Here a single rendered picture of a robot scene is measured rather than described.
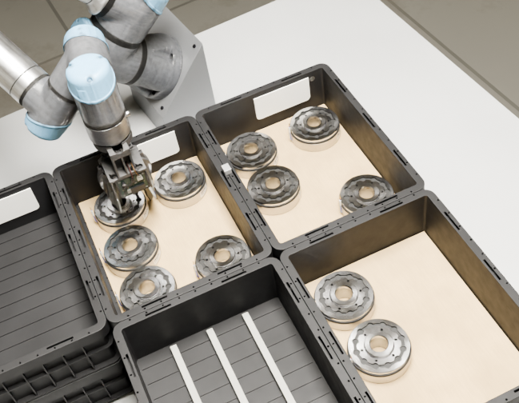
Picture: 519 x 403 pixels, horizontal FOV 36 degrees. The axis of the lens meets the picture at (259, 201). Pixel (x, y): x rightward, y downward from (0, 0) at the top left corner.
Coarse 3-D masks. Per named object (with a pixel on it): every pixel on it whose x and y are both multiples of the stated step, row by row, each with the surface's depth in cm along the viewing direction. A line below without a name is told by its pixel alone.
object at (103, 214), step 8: (104, 192) 157; (96, 200) 156; (104, 200) 157; (136, 200) 156; (144, 200) 155; (96, 208) 155; (104, 208) 155; (136, 208) 154; (96, 216) 154; (104, 216) 154; (112, 216) 153; (120, 216) 153; (128, 216) 153; (136, 216) 153; (112, 224) 152; (120, 224) 152
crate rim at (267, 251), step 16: (160, 128) 158; (192, 128) 157; (208, 144) 153; (80, 160) 154; (224, 176) 149; (64, 192) 151; (240, 208) 142; (256, 224) 139; (80, 240) 141; (256, 256) 134; (272, 256) 136; (96, 272) 136; (224, 272) 133; (96, 288) 134; (192, 288) 132; (144, 304) 131; (160, 304) 130; (112, 320) 129
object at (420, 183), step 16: (320, 64) 164; (288, 80) 162; (336, 80) 161; (240, 96) 161; (352, 96) 157; (208, 112) 159; (208, 128) 156; (384, 144) 148; (224, 160) 150; (400, 160) 144; (416, 176) 141; (240, 192) 144; (400, 192) 140; (256, 208) 141; (368, 208) 138; (336, 224) 137; (272, 240) 136; (304, 240) 135
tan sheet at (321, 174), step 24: (288, 120) 169; (288, 144) 164; (336, 144) 163; (312, 168) 159; (336, 168) 158; (360, 168) 158; (312, 192) 155; (336, 192) 154; (264, 216) 153; (288, 216) 152; (312, 216) 151; (336, 216) 151; (288, 240) 148
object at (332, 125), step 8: (304, 112) 166; (312, 112) 165; (320, 112) 165; (328, 112) 164; (296, 120) 165; (328, 120) 163; (336, 120) 163; (296, 128) 163; (304, 128) 162; (328, 128) 161; (336, 128) 161; (296, 136) 161; (304, 136) 161; (312, 136) 161; (320, 136) 160; (328, 136) 160
